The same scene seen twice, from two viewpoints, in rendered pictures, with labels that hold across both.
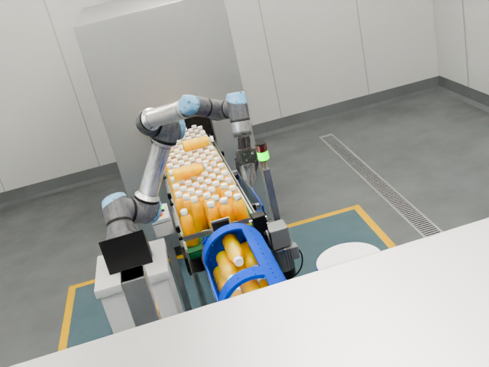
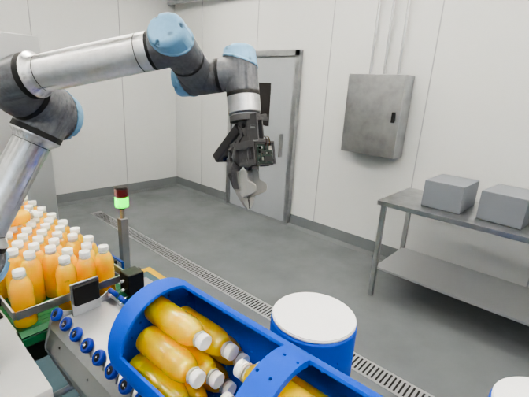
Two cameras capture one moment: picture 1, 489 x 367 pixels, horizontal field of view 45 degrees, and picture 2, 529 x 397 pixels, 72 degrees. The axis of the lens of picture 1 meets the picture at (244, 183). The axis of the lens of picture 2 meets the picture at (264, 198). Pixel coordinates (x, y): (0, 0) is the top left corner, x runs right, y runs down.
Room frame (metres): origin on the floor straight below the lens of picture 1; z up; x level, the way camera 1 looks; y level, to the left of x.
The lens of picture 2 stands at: (1.51, 0.51, 1.74)
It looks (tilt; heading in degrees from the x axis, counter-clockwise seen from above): 17 degrees down; 317
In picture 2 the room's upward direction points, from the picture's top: 3 degrees clockwise
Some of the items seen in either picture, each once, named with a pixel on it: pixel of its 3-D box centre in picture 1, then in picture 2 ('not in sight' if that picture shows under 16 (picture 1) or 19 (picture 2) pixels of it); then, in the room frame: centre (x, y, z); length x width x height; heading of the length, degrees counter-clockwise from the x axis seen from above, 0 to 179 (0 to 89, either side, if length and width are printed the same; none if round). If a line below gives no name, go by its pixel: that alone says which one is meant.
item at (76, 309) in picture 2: (222, 230); (86, 296); (2.77, 0.17, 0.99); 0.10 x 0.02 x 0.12; 97
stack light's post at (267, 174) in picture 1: (283, 250); (127, 315); (3.20, -0.14, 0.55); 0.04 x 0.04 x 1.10; 7
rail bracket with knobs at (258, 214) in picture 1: (258, 223); (131, 282); (2.84, -0.02, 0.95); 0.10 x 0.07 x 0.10; 97
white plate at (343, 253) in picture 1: (349, 260); (313, 315); (2.15, -0.35, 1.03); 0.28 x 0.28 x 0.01
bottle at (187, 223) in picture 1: (188, 229); (22, 298); (2.87, 0.35, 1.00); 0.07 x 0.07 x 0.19
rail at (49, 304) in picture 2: (220, 228); (77, 294); (2.85, 0.18, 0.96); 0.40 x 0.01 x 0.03; 97
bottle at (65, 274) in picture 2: (215, 221); (67, 283); (2.89, 0.20, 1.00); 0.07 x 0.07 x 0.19
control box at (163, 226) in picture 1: (161, 220); not in sight; (2.94, 0.48, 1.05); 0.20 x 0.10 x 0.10; 7
